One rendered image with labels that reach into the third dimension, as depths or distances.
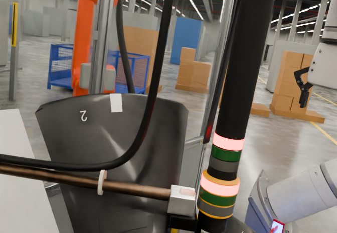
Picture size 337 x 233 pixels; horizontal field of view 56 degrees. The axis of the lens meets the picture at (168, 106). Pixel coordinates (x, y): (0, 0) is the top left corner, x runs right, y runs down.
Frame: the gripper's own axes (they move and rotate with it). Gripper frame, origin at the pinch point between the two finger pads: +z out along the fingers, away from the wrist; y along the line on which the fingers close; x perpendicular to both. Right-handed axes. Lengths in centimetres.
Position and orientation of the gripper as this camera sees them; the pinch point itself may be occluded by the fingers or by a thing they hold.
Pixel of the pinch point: (323, 108)
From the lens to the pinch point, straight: 84.6
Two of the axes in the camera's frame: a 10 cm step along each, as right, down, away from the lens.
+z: -1.5, 9.6, 2.2
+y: -7.8, -2.5, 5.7
